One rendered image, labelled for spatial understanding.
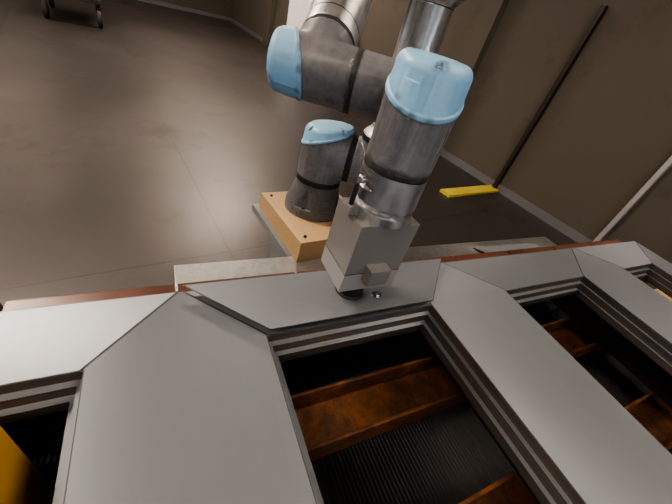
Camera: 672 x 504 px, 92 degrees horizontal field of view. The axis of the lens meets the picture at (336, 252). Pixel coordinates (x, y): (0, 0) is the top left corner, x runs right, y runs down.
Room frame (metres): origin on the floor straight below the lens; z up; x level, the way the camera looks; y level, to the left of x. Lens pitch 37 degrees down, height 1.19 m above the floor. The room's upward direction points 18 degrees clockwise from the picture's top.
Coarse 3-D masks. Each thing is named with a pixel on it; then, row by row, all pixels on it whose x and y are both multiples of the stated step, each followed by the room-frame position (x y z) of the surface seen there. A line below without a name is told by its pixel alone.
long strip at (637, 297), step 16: (576, 256) 0.73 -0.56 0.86; (592, 256) 0.75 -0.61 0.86; (592, 272) 0.67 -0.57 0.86; (608, 272) 0.69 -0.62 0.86; (624, 272) 0.72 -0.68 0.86; (608, 288) 0.62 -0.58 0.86; (624, 288) 0.64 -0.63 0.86; (640, 288) 0.67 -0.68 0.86; (624, 304) 0.58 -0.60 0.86; (640, 304) 0.60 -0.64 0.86; (656, 304) 0.62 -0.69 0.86; (656, 320) 0.55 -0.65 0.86
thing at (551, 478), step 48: (528, 288) 0.53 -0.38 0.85; (576, 288) 0.63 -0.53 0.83; (288, 336) 0.26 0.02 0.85; (336, 336) 0.29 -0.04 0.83; (384, 336) 0.33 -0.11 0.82; (432, 336) 0.35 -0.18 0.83; (624, 336) 0.53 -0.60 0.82; (48, 384) 0.12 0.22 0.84; (480, 384) 0.28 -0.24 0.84; (528, 432) 0.23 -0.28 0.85; (528, 480) 0.19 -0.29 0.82
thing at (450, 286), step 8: (456, 272) 0.50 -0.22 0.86; (464, 272) 0.51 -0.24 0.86; (440, 280) 0.46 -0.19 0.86; (448, 280) 0.47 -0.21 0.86; (456, 280) 0.48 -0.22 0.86; (464, 280) 0.48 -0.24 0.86; (472, 280) 0.49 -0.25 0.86; (480, 280) 0.50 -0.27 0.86; (440, 288) 0.44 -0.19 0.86; (448, 288) 0.45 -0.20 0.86; (456, 288) 0.45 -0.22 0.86; (464, 288) 0.46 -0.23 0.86; (472, 288) 0.47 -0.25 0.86; (480, 288) 0.47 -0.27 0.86; (488, 288) 0.48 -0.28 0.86; (496, 288) 0.49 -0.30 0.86; (440, 296) 0.42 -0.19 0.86; (448, 296) 0.42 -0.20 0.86; (456, 296) 0.43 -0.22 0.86; (464, 296) 0.44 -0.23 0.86
